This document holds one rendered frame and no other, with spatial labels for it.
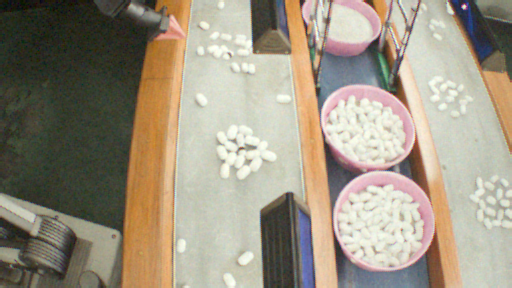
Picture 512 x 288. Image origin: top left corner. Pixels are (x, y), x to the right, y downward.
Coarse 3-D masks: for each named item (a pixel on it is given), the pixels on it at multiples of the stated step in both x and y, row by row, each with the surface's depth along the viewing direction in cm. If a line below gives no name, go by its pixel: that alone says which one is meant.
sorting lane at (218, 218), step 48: (240, 0) 156; (192, 48) 142; (240, 48) 142; (192, 96) 131; (240, 96) 132; (192, 144) 122; (288, 144) 124; (192, 192) 114; (240, 192) 115; (192, 240) 107; (240, 240) 108
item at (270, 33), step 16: (256, 0) 105; (272, 0) 99; (256, 16) 102; (272, 16) 96; (256, 32) 99; (272, 32) 94; (288, 32) 101; (256, 48) 97; (272, 48) 98; (288, 48) 98
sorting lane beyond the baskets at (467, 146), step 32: (416, 32) 154; (448, 32) 156; (416, 64) 144; (448, 64) 146; (480, 96) 139; (448, 128) 130; (480, 128) 131; (448, 160) 123; (480, 160) 124; (448, 192) 117; (480, 224) 112; (480, 256) 106
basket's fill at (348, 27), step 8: (320, 8) 157; (336, 8) 158; (344, 8) 159; (320, 16) 156; (336, 16) 156; (344, 16) 156; (352, 16) 157; (360, 16) 157; (320, 24) 153; (336, 24) 152; (344, 24) 154; (352, 24) 153; (360, 24) 154; (368, 24) 156; (336, 32) 151; (344, 32) 151; (352, 32) 152; (360, 32) 152; (368, 32) 153; (344, 40) 149; (352, 40) 150; (360, 40) 149
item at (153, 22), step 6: (144, 12) 120; (150, 12) 122; (156, 12) 123; (162, 12) 125; (144, 18) 121; (150, 18) 122; (156, 18) 123; (162, 18) 123; (138, 24) 122; (144, 24) 122; (150, 24) 123; (156, 24) 123; (162, 24) 122; (150, 30) 125; (156, 30) 122; (162, 30) 122; (150, 36) 124
